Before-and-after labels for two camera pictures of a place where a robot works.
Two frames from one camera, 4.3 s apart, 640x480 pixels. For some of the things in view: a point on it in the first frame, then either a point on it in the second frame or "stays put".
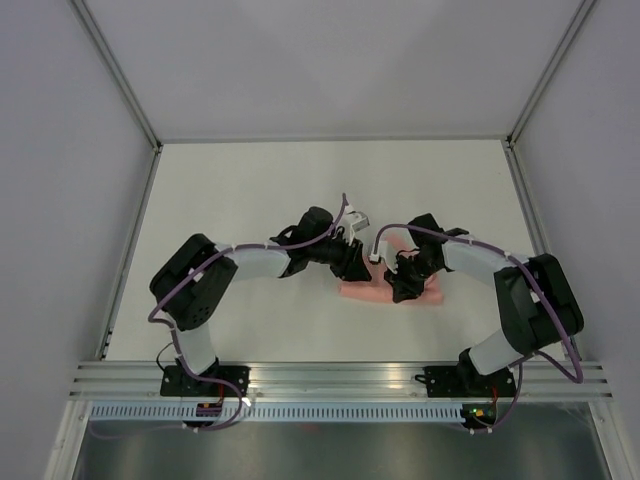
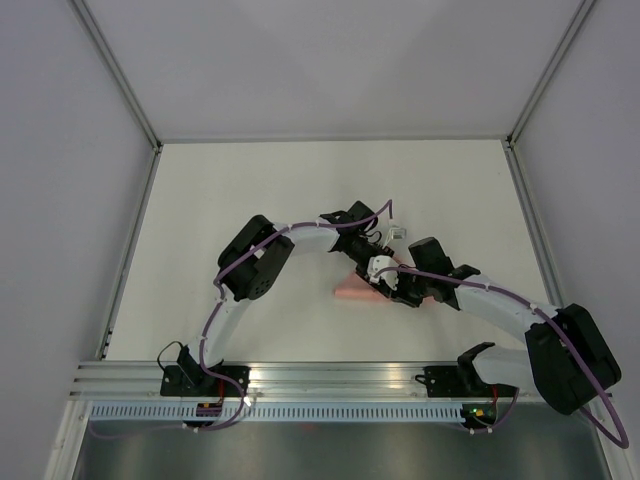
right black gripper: [401, 287] → [399, 296]
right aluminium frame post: [580, 17] stays put
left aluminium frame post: [118, 73] stays put
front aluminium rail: [537, 380] stays put
